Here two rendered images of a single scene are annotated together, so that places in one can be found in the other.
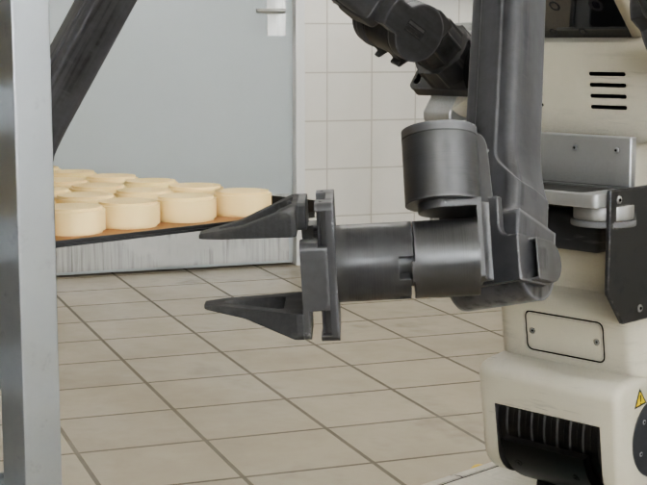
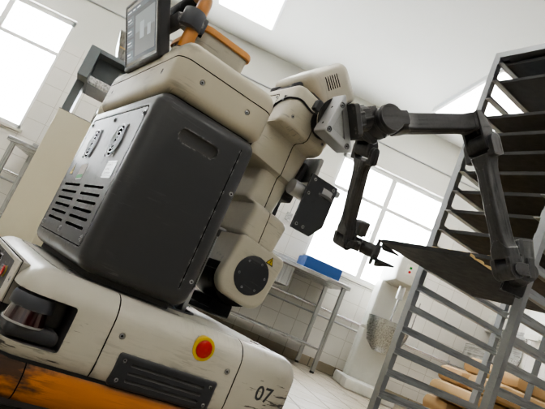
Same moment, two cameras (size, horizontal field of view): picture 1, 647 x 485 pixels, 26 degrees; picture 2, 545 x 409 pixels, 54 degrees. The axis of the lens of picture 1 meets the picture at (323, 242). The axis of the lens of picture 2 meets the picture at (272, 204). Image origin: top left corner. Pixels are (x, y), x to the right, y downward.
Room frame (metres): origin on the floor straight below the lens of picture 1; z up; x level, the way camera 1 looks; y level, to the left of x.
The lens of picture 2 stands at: (3.22, 0.03, 0.36)
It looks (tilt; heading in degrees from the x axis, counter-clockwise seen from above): 11 degrees up; 193
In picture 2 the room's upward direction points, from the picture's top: 23 degrees clockwise
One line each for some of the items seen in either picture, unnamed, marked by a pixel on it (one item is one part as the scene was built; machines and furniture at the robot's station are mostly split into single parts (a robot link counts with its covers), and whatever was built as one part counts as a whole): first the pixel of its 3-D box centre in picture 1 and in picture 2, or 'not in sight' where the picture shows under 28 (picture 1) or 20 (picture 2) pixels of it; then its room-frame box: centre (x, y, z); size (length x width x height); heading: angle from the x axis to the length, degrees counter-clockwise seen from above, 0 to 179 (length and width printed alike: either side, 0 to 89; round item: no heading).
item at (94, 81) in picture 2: not in sight; (143, 118); (0.80, -1.34, 1.01); 0.72 x 0.33 x 0.34; 121
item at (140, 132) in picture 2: not in sight; (162, 167); (1.99, -0.56, 0.59); 0.55 x 0.34 x 0.83; 44
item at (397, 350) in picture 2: not in sight; (444, 372); (0.76, 0.44, 0.42); 0.64 x 0.03 x 0.03; 134
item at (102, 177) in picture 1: (111, 186); not in sight; (1.31, 0.20, 0.78); 0.05 x 0.05 x 0.02
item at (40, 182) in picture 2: not in sight; (87, 223); (0.39, -1.59, 0.42); 1.28 x 0.72 x 0.84; 31
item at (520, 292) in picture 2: not in sight; (519, 277); (1.51, 0.43, 0.75); 0.07 x 0.07 x 0.10; 89
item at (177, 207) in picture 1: (186, 207); not in sight; (1.13, 0.11, 0.78); 0.05 x 0.05 x 0.02
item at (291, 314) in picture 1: (267, 284); (384, 259); (1.02, 0.04, 0.74); 0.09 x 0.07 x 0.07; 89
